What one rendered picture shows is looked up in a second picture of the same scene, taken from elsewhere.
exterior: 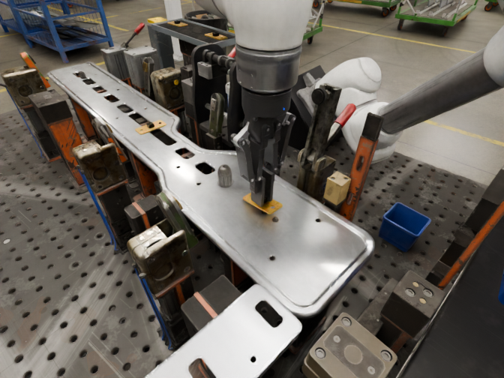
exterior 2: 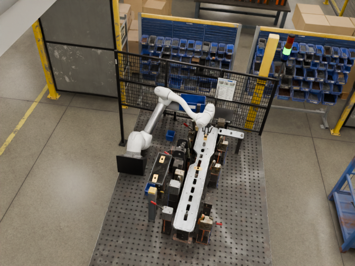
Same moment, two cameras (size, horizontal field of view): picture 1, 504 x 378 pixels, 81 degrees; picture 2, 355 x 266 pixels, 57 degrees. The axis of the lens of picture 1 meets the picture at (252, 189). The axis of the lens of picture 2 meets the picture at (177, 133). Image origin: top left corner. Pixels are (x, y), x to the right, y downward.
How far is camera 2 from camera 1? 3.61 m
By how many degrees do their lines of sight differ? 82
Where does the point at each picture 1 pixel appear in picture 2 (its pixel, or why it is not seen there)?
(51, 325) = (237, 182)
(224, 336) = (226, 133)
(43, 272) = (233, 195)
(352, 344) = (221, 120)
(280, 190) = (198, 137)
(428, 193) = not seen: hidden behind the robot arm
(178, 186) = (210, 151)
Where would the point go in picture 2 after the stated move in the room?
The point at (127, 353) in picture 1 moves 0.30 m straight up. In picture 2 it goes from (230, 167) to (234, 149)
